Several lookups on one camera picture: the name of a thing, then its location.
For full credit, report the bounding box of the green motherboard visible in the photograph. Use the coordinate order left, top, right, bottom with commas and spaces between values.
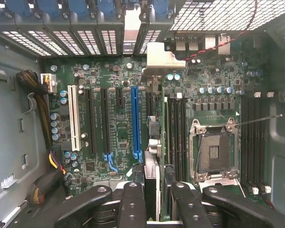
41, 33, 273, 205

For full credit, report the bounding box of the white expansion slot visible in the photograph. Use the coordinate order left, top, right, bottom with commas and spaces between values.
67, 85, 82, 152

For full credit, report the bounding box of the perforated metal slot cover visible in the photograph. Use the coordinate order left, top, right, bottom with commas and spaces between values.
77, 30, 102, 56
101, 29, 117, 56
52, 30, 85, 56
1, 30, 52, 57
139, 29, 162, 55
27, 30, 69, 57

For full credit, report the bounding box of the black labelled RAM stick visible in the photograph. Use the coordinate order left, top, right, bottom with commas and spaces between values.
164, 96, 170, 167

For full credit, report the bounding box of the red black twisted wire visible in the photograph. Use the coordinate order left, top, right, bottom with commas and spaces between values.
185, 0, 259, 61

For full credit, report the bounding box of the white power connector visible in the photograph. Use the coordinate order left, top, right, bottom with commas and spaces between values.
39, 73, 57, 95

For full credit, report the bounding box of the socket locking lever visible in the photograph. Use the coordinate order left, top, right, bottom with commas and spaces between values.
235, 114, 284, 128

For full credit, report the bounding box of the metal socket cover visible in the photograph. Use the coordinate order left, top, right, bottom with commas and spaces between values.
198, 178, 247, 198

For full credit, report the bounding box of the black open PC case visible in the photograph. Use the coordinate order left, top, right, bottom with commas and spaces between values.
0, 0, 285, 228

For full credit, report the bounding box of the black sleeved power cable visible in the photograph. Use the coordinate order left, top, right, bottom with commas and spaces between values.
15, 69, 53, 149
26, 149, 73, 207

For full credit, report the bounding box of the CPU socket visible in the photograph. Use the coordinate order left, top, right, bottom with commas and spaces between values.
189, 117, 241, 187

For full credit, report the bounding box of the small black expansion slot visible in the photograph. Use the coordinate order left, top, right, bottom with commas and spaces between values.
115, 86, 124, 108

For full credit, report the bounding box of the silver rear port block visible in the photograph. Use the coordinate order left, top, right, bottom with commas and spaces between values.
217, 34, 231, 56
205, 35, 217, 50

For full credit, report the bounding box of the black expansion slot blue latch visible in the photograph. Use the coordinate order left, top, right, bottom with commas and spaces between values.
99, 87, 119, 173

